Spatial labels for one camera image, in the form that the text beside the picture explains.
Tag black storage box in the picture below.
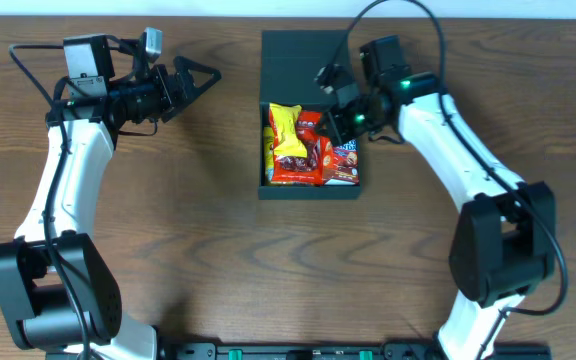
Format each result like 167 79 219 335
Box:
258 30 362 200

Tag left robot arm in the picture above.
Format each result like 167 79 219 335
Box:
0 56 221 359

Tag red Hello Panda box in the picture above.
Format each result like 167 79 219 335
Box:
321 137 359 186

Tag yellow snack packet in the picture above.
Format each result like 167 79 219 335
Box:
269 103 307 158

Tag red Hacks candy bag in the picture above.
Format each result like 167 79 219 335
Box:
271 111 323 186

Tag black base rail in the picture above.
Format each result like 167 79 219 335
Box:
157 341 553 360

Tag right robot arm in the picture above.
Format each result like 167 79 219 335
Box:
315 64 569 359

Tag large yellow snack bag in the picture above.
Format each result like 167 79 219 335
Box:
262 126 274 185

